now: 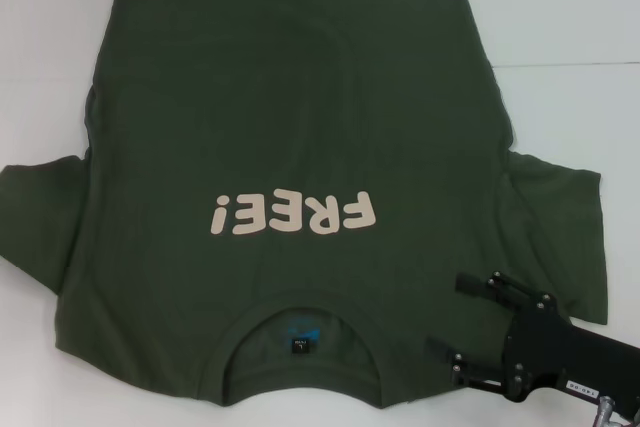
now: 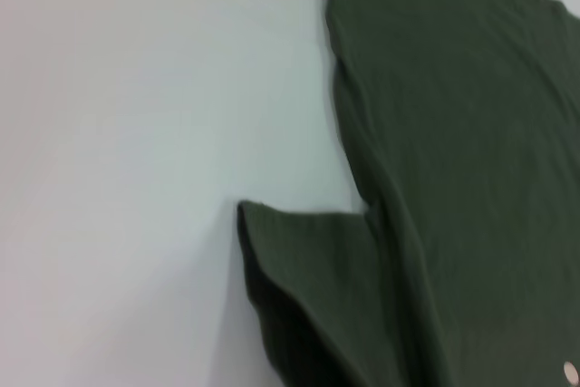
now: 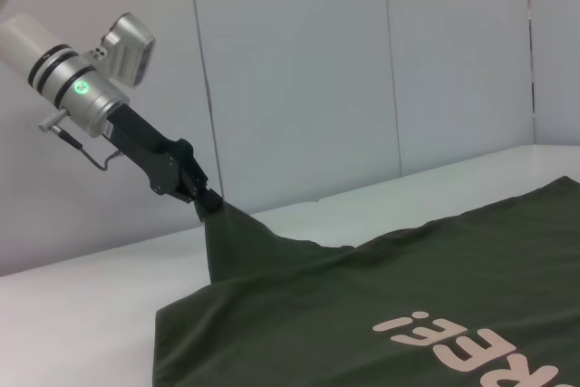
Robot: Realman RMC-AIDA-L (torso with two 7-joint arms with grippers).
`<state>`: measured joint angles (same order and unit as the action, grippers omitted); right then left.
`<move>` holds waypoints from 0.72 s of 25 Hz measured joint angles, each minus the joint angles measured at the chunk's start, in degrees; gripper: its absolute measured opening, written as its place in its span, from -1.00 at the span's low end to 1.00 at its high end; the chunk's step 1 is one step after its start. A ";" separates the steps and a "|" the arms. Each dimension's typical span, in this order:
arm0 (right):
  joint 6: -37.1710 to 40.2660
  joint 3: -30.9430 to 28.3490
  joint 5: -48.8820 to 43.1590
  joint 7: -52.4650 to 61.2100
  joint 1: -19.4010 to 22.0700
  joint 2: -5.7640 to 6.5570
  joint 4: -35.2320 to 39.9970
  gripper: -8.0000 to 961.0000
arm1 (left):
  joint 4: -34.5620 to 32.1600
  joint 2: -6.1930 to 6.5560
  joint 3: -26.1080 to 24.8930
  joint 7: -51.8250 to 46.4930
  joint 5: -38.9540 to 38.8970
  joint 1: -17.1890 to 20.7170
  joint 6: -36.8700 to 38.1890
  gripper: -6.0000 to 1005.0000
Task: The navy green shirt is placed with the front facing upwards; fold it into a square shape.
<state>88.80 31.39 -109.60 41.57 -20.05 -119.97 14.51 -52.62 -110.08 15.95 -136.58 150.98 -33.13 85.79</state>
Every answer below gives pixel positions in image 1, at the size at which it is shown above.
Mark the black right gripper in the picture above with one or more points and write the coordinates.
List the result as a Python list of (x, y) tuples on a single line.
[(540, 342)]

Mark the dark green FREE t-shirt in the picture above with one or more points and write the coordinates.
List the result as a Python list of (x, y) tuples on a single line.
[(300, 122)]

